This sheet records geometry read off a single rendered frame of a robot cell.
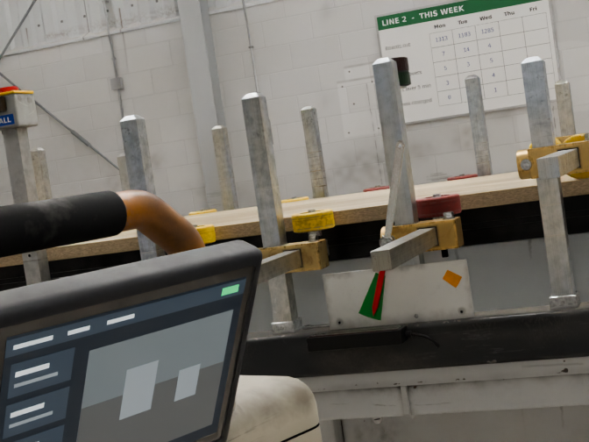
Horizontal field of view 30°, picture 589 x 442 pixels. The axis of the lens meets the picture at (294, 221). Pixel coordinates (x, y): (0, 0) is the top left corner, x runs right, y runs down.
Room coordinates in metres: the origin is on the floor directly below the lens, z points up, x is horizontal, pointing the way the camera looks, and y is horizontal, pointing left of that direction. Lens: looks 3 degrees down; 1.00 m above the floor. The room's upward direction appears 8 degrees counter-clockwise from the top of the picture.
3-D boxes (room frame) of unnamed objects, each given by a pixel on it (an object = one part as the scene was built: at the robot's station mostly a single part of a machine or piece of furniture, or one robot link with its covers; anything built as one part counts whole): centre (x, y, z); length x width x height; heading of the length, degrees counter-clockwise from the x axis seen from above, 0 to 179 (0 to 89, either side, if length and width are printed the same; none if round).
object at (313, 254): (1.99, 0.02, 0.84); 0.14 x 0.06 x 0.05; 70
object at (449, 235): (1.91, -0.22, 0.85); 0.14 x 0.06 x 0.05; 70
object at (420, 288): (1.90, -0.16, 0.75); 0.26 x 0.01 x 0.10; 70
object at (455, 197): (1.98, -0.26, 0.85); 0.08 x 0.08 x 0.11
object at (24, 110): (2.18, 0.52, 1.18); 0.07 x 0.07 x 0.08; 70
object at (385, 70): (1.91, -0.19, 0.92); 0.04 x 0.04 x 0.48; 70
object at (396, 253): (1.79, -0.19, 0.84); 0.43 x 0.03 x 0.04; 160
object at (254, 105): (2.00, 0.04, 0.90); 0.04 x 0.04 x 0.48; 70
